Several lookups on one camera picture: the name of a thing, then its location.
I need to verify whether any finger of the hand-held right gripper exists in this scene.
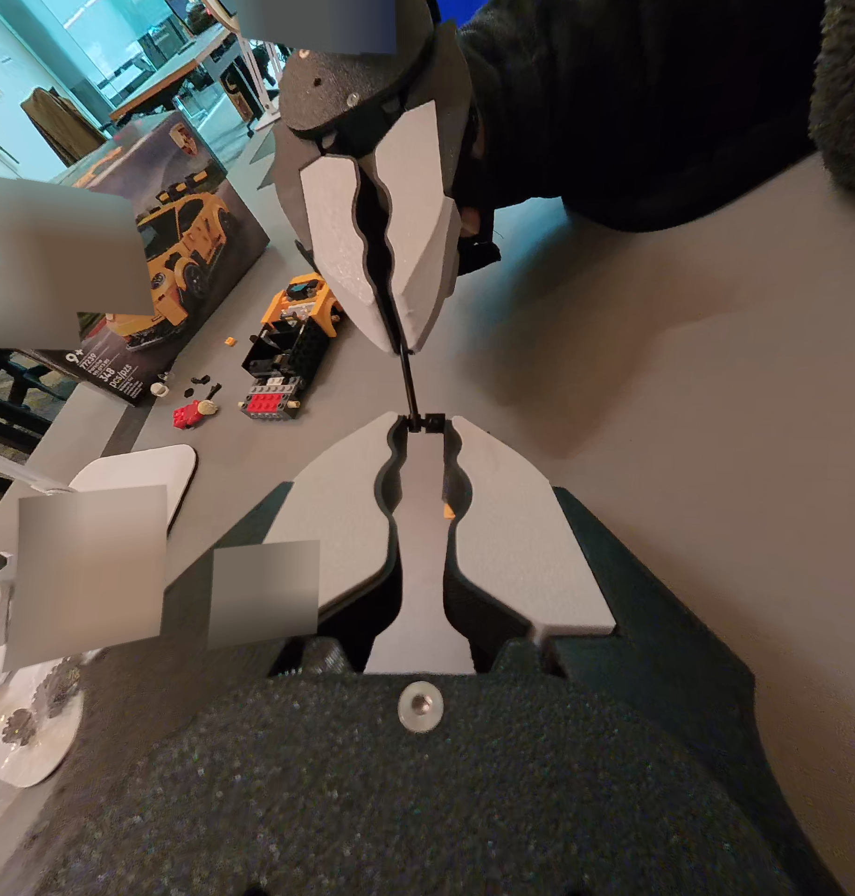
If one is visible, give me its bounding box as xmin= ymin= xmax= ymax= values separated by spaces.
xmin=373 ymin=99 xmax=465 ymax=352
xmin=299 ymin=154 xmax=405 ymax=356

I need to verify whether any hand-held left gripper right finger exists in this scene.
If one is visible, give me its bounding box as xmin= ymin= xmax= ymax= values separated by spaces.
xmin=443 ymin=415 xmax=617 ymax=671

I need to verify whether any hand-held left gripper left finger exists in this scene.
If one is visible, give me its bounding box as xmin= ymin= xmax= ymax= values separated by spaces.
xmin=261 ymin=412 xmax=409 ymax=664

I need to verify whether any thin black lego rod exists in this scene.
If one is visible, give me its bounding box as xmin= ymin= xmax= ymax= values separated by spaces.
xmin=397 ymin=343 xmax=423 ymax=429

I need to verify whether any partly built lego car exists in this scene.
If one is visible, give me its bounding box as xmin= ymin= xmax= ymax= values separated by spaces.
xmin=240 ymin=274 xmax=344 ymax=422

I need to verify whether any lego set box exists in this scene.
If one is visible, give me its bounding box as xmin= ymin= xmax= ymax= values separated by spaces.
xmin=28 ymin=108 xmax=271 ymax=409

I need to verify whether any red lego minifigure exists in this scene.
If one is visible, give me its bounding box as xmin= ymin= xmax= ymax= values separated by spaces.
xmin=173 ymin=398 xmax=220 ymax=431

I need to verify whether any person's right hand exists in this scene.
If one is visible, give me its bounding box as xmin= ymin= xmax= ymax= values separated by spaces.
xmin=462 ymin=105 xmax=488 ymax=235

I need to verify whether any wooden background table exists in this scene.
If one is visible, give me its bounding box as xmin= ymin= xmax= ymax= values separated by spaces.
xmin=109 ymin=21 xmax=243 ymax=124

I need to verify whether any white rounded board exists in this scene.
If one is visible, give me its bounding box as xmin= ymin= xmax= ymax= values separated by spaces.
xmin=0 ymin=444 xmax=199 ymax=790

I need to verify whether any brown chair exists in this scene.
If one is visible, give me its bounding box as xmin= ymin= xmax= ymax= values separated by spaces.
xmin=19 ymin=87 xmax=108 ymax=168

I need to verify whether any clear plastic parts bag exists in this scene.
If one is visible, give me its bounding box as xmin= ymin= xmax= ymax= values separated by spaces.
xmin=0 ymin=647 xmax=101 ymax=834

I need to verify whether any white metal frame stand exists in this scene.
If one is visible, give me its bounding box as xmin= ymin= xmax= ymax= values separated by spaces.
xmin=202 ymin=0 xmax=292 ymax=138

